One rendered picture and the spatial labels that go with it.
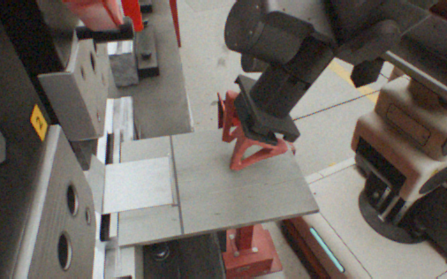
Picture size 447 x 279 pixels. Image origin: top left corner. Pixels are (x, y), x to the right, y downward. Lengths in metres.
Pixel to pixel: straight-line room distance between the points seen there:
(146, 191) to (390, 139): 0.64
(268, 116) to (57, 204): 0.27
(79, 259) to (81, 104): 0.11
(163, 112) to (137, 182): 0.33
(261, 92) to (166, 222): 0.20
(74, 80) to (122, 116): 0.40
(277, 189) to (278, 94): 0.15
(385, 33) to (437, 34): 0.45
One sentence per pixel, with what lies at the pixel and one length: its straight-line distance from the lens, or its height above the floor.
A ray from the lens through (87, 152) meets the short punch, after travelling 0.37.
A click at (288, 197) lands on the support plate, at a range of 0.46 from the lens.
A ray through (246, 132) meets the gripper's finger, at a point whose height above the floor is 1.11.
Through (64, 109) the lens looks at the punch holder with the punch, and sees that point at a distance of 0.25.
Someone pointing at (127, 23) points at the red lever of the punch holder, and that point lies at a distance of 0.26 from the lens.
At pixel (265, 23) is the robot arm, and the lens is 0.31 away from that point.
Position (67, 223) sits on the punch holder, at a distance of 0.19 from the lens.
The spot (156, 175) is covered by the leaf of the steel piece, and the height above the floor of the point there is 1.00.
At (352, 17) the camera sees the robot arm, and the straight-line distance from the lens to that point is 0.33.
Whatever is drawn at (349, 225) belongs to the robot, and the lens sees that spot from 1.34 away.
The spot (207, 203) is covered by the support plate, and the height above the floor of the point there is 1.00.
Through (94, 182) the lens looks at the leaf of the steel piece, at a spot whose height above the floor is 1.02.
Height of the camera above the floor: 1.37
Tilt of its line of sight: 45 degrees down
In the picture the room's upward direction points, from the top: straight up
